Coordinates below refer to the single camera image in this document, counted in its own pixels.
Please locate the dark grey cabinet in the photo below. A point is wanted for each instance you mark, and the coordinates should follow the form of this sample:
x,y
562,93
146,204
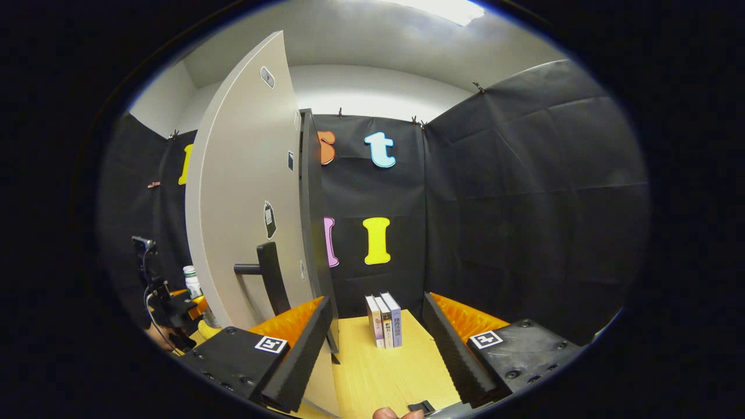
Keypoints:
x,y
314,233

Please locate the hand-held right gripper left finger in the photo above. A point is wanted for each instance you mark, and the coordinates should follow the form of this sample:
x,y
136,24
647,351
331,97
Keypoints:
x,y
302,349

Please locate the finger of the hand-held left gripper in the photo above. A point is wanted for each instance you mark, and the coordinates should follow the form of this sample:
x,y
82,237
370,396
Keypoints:
x,y
199,307
177,292

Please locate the white book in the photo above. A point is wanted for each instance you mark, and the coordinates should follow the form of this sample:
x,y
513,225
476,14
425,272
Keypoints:
x,y
385,326

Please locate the yellow round soft object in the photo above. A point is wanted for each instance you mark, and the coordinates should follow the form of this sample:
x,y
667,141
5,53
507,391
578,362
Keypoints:
x,y
210,335

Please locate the white plastic bottle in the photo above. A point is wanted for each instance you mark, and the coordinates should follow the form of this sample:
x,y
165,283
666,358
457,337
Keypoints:
x,y
192,285

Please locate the beige cabinet door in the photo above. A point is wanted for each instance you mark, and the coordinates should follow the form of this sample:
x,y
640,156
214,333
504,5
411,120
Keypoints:
x,y
244,174

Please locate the long ceiling light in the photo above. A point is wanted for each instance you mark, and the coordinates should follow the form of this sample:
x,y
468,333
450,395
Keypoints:
x,y
442,9

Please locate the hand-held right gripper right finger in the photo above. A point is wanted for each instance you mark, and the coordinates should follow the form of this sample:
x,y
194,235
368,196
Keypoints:
x,y
451,349

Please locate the black backdrop cloth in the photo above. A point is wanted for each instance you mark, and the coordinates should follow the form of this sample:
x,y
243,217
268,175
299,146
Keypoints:
x,y
524,203

